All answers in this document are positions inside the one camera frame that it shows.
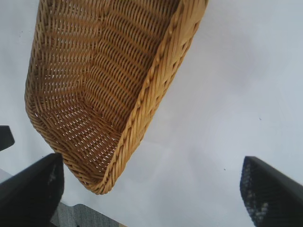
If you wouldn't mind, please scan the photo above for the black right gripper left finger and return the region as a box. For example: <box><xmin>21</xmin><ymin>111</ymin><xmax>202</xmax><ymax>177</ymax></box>
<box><xmin>0</xmin><ymin>152</ymin><xmax>65</xmax><ymax>227</ymax></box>

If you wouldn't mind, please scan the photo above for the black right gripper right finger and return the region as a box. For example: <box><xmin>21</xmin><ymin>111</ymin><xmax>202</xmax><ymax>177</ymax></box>
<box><xmin>239</xmin><ymin>155</ymin><xmax>303</xmax><ymax>227</ymax></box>

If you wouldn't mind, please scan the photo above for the woven wicker basket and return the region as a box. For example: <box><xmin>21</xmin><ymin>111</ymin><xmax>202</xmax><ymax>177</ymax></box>
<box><xmin>23</xmin><ymin>0</ymin><xmax>210</xmax><ymax>196</ymax></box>

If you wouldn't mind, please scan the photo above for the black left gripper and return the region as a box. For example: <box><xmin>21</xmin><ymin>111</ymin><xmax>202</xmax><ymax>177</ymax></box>
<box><xmin>0</xmin><ymin>125</ymin><xmax>16</xmax><ymax>152</ymax></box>

